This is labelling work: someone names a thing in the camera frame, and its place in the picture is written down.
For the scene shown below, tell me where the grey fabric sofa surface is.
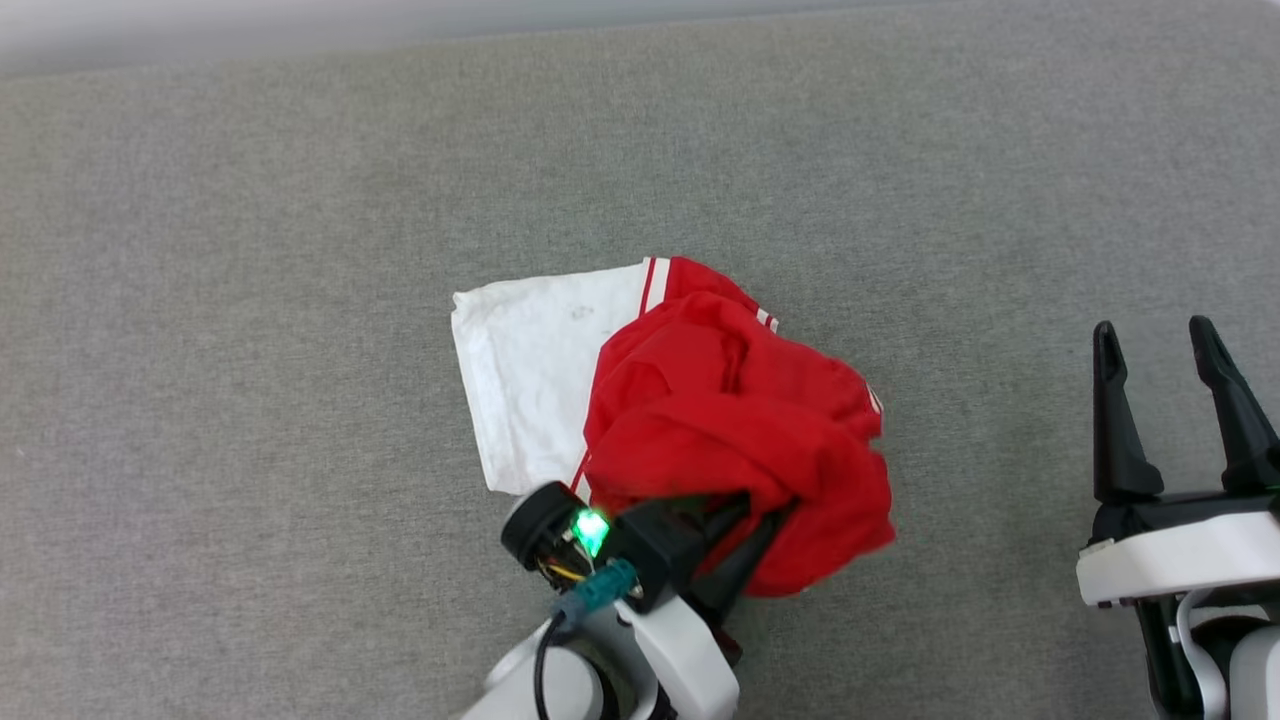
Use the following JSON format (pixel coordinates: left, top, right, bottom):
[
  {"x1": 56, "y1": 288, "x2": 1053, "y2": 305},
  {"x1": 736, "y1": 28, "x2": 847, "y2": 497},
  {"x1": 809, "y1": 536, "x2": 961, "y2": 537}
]
[{"x1": 0, "y1": 0, "x2": 1280, "y2": 720}]

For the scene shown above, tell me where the teal cable connector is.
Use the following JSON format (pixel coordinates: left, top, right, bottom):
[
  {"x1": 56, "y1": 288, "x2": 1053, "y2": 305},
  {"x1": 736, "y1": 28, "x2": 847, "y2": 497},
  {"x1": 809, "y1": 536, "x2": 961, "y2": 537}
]
[{"x1": 553, "y1": 559, "x2": 641, "y2": 627}]

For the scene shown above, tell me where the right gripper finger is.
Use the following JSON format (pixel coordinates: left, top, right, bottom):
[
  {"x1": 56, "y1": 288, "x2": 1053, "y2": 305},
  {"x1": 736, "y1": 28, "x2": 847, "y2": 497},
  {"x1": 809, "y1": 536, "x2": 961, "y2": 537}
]
[
  {"x1": 1091, "y1": 320, "x2": 1165, "y2": 505},
  {"x1": 1187, "y1": 314, "x2": 1280, "y2": 494}
]

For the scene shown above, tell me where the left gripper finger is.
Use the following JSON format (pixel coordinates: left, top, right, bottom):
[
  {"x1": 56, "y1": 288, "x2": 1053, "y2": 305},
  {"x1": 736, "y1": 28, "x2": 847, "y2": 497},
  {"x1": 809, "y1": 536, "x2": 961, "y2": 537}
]
[
  {"x1": 698, "y1": 492, "x2": 753, "y2": 563},
  {"x1": 689, "y1": 504, "x2": 799, "y2": 630}
]

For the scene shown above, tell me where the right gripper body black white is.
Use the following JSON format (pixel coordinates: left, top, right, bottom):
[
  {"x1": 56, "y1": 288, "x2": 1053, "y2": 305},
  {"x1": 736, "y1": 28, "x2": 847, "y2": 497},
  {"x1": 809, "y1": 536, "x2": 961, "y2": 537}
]
[{"x1": 1077, "y1": 486, "x2": 1280, "y2": 608}]

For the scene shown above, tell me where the red and white garment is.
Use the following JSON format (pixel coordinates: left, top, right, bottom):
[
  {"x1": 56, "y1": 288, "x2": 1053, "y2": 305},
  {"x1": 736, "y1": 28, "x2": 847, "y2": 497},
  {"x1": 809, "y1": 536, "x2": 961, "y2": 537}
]
[{"x1": 450, "y1": 255, "x2": 898, "y2": 599}]

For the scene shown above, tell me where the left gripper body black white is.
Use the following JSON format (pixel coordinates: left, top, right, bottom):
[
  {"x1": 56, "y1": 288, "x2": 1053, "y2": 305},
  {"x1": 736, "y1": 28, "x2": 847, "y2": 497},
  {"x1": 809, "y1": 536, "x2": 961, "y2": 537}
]
[{"x1": 603, "y1": 495, "x2": 743, "y2": 720}]

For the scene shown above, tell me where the thin black cable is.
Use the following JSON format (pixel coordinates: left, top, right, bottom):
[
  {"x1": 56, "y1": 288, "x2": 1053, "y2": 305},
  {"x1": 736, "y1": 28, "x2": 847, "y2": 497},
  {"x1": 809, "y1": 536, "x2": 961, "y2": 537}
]
[{"x1": 533, "y1": 608, "x2": 573, "y2": 720}]

